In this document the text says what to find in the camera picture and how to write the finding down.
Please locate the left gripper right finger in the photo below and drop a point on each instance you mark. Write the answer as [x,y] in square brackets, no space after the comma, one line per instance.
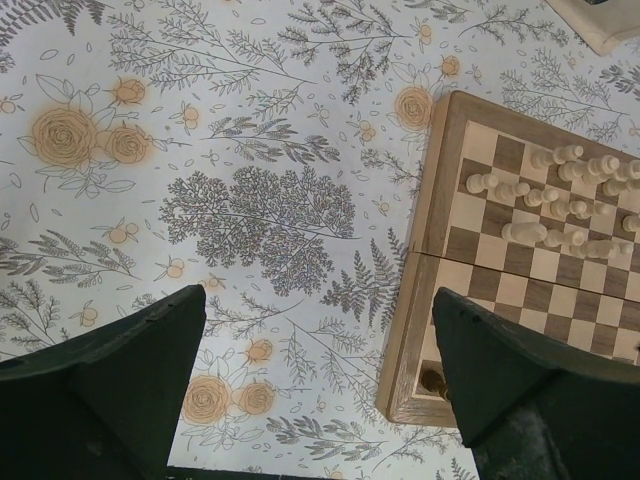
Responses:
[531,407]

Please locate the white chess knight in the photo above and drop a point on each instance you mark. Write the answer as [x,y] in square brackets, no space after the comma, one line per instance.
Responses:
[524,233]

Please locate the wooden chess board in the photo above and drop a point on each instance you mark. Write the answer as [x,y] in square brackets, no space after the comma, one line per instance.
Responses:
[529,221]

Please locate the floral table mat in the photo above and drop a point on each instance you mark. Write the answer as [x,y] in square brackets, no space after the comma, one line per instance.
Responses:
[271,152]

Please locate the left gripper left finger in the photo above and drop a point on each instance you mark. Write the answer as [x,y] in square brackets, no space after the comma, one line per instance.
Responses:
[103,405]

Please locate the dark chess rook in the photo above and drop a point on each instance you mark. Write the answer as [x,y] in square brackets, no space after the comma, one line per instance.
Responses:
[434,382]

